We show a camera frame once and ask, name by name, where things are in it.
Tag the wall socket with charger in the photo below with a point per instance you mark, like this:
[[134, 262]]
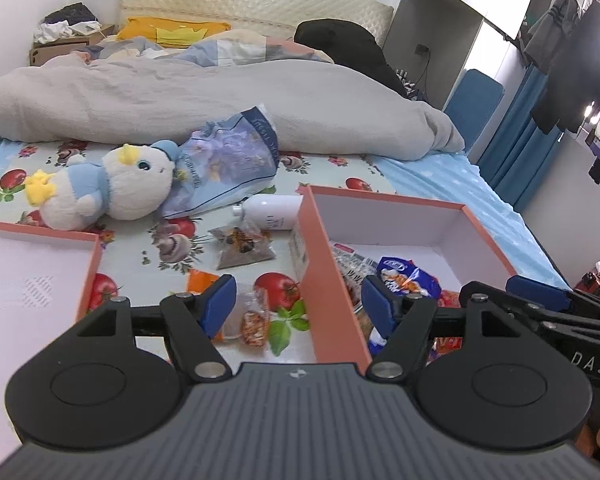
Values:
[[422, 50]]

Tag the red bag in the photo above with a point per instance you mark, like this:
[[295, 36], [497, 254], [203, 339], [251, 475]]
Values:
[[592, 284]]

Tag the white printed snack packet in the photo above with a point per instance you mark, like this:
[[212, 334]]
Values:
[[352, 265]]

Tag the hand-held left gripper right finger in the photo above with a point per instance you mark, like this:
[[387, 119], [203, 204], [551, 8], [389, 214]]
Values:
[[377, 310]]

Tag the black clothing heap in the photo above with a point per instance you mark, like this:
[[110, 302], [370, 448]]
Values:
[[340, 40]]

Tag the pile of clothes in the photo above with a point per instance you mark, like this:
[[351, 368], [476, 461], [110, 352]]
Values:
[[70, 15]]

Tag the blue chair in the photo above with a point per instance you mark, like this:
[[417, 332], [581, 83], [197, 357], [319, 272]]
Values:
[[475, 110]]

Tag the white bottle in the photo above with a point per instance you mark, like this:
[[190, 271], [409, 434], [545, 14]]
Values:
[[272, 212]]

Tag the blue and white plush toy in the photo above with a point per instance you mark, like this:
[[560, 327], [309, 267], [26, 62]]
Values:
[[125, 185]]

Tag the floral bed sheet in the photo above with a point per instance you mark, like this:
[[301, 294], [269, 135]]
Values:
[[130, 260]]

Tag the small clear snack packet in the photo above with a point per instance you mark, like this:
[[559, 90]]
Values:
[[240, 242]]

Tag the cardboard box nightstand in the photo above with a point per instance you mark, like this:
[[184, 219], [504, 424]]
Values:
[[55, 52]]

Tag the deep orange cardboard box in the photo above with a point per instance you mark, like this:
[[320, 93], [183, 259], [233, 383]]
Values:
[[395, 220]]

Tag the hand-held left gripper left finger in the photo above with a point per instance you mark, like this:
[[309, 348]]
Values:
[[220, 305]]

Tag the orange label snack packet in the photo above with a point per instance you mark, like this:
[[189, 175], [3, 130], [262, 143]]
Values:
[[252, 327]]

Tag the yellow pillow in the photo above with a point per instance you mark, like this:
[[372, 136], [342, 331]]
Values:
[[170, 30]]

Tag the blue printed plastic bag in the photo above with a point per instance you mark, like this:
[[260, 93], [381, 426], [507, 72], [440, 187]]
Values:
[[220, 160]]

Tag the shallow orange box lid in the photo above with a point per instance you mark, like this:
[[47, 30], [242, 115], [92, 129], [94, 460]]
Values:
[[20, 280]]

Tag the cream padded headboard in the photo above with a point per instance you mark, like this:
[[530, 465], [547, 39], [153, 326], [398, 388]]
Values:
[[280, 0]]

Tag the grey blanket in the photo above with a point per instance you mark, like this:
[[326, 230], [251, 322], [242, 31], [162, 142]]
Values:
[[180, 95]]

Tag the blue snack packet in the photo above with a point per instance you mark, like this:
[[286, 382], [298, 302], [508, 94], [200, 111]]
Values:
[[405, 275]]

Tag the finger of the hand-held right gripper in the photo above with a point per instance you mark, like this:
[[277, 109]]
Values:
[[525, 310], [540, 291]]

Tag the patchwork quilt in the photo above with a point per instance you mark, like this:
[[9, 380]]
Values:
[[230, 50]]

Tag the blue curtain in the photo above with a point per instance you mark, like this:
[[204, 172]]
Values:
[[520, 160]]

